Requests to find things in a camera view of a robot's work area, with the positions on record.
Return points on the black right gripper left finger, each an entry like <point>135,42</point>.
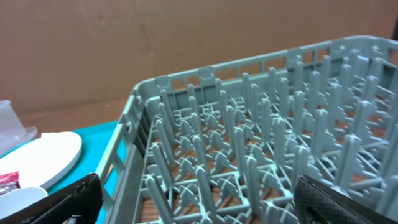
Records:
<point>79,202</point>

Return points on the clear plastic bin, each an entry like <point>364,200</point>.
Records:
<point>13,132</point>

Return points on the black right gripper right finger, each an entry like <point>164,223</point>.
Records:
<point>315,202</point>

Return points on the beige bowl with crumbs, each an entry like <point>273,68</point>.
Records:
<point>19,199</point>

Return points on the white round plate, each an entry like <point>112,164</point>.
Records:
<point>44,161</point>

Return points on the grey dishwasher rack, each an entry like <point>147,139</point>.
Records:
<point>226,143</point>

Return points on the red snack wrapper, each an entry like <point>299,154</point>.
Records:
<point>9,182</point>

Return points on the teal plastic tray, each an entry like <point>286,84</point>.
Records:
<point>94,142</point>

